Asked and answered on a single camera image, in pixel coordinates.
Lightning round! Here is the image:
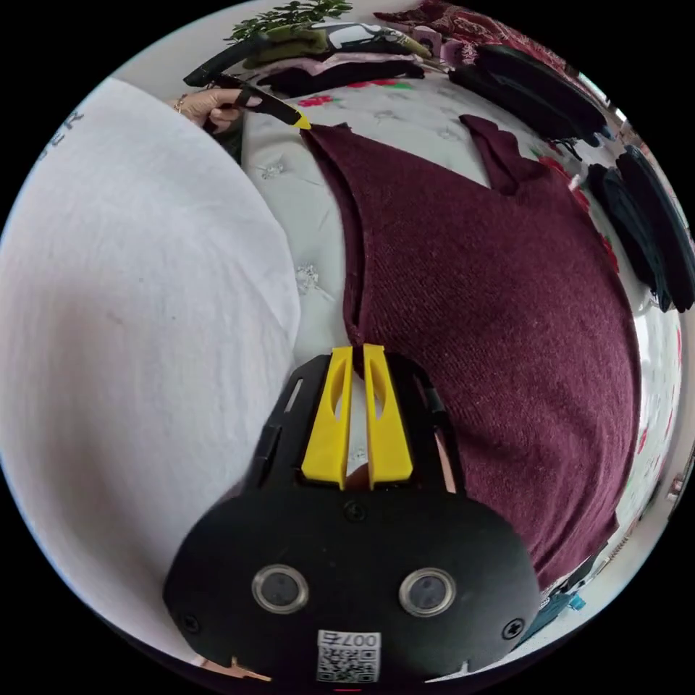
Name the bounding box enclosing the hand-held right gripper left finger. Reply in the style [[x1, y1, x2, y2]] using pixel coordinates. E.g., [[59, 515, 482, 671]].
[[301, 346, 355, 491]]

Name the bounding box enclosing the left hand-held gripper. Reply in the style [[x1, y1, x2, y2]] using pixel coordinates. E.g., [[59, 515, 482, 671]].
[[214, 75, 314, 131]]

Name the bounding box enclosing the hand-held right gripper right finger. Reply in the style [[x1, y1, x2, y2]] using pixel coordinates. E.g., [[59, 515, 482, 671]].
[[363, 342, 413, 490]]

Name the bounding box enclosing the burgundy sweater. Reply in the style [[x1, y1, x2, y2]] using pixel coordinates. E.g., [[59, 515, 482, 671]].
[[300, 114, 643, 591]]

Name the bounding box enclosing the person's left hand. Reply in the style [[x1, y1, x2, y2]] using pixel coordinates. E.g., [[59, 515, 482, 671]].
[[174, 88, 246, 135]]

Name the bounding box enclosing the green potted plant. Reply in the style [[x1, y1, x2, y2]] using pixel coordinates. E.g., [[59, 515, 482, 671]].
[[227, 1, 331, 46]]

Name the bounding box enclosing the dark red patterned cloth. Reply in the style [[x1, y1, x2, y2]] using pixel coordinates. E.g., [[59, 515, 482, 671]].
[[374, 0, 549, 58]]

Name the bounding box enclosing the person's body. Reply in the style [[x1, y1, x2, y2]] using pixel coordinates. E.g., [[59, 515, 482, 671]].
[[0, 75, 303, 670]]

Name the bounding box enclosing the pile of black clothes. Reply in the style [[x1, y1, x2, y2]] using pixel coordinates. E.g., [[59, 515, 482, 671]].
[[447, 43, 610, 148], [586, 143, 695, 314]]

